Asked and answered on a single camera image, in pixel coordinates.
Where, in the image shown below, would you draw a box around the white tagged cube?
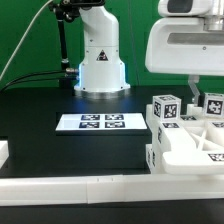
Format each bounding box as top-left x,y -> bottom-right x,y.
152,95 -> 181,121
203,93 -> 224,118

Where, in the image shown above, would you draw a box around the white base tag plate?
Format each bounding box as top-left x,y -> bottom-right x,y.
56,113 -> 147,131

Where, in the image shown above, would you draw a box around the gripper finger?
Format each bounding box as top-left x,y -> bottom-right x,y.
188,75 -> 200,104

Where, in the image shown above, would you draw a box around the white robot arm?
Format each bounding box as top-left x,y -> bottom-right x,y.
75,0 -> 224,97

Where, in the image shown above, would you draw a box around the black camera stand pole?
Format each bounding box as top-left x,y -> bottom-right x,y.
49,0 -> 105,89

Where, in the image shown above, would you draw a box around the black cables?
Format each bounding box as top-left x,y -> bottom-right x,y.
0,69 -> 80,94

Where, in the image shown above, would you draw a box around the grey cable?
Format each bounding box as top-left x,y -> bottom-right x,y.
0,0 -> 54,81

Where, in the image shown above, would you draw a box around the white chair back part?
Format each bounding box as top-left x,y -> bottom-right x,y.
146,104 -> 224,175

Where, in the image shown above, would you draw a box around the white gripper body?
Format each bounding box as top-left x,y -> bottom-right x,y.
145,0 -> 224,76

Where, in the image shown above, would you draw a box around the white U-shaped fence frame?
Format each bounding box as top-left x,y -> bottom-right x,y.
0,134 -> 224,206

